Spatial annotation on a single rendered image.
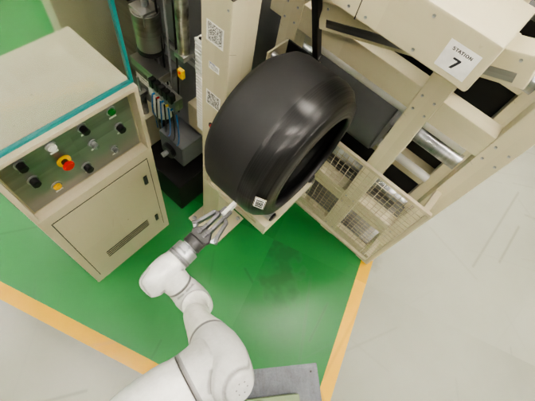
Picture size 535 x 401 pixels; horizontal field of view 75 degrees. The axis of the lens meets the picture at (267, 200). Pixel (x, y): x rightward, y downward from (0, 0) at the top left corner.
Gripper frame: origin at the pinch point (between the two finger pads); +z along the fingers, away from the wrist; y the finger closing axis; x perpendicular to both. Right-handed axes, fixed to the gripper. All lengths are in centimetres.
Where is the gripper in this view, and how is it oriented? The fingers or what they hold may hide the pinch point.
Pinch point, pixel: (228, 208)
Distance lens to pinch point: 133.9
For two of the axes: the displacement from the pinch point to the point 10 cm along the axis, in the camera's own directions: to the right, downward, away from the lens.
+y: -7.4, -6.4, 2.1
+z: 6.7, -6.7, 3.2
